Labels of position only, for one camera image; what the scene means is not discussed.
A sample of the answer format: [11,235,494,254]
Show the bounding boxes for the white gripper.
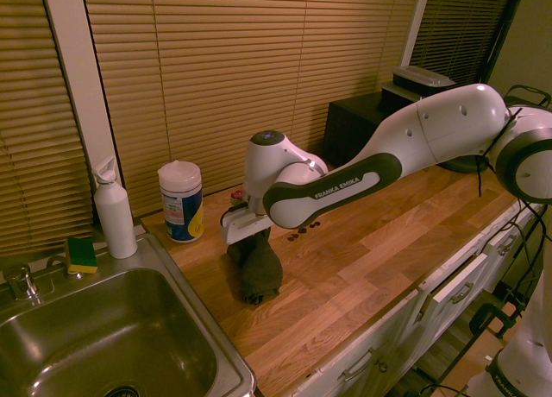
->
[219,202,274,246]

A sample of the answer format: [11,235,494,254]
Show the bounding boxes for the dark grey cloth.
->
[225,230,284,306]

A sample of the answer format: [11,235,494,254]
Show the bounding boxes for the white wipes canister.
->
[156,159,205,244]

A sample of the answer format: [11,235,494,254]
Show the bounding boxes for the white water bottle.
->
[91,155,139,261]

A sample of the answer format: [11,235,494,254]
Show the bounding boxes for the wide tan window blind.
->
[80,0,423,217]

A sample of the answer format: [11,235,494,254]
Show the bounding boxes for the black steel microwave oven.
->
[324,91,426,168]

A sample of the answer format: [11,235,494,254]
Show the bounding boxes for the green yellow sponge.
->
[64,236,100,276]

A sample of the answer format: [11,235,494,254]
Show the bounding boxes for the stainless steel sink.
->
[0,232,258,397]

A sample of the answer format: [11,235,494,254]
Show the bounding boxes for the white kitchen cabinet run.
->
[296,201,545,397]

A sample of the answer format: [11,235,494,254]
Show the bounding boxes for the black lidded food container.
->
[379,80,433,114]
[392,65,456,90]

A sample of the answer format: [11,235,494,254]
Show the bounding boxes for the white open drawer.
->
[430,253,491,305]

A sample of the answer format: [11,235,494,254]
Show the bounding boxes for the chrome faucet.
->
[3,262,45,304]

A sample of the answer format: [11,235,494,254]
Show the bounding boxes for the black zip tie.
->
[473,107,525,198]

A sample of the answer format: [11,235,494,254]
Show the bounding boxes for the black clamp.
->
[468,301,521,340]

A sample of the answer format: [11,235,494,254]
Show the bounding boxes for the dark narrow window blind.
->
[409,0,518,98]

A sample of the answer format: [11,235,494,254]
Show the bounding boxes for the black tripod pole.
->
[481,0,530,88]

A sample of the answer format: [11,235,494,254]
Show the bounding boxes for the green crate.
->
[503,83,552,112]

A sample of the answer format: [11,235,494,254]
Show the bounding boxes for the metal bar drawer handle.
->
[342,348,374,381]
[495,236,518,257]

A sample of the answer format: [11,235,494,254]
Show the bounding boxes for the white window frame post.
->
[37,0,127,192]
[399,0,433,69]

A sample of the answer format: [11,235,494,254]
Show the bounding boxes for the metal open drawer handle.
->
[448,281,474,305]

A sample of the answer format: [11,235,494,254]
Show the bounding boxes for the black cart frame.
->
[412,322,498,397]

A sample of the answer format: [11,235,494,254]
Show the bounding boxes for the black hanging cables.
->
[505,197,552,325]

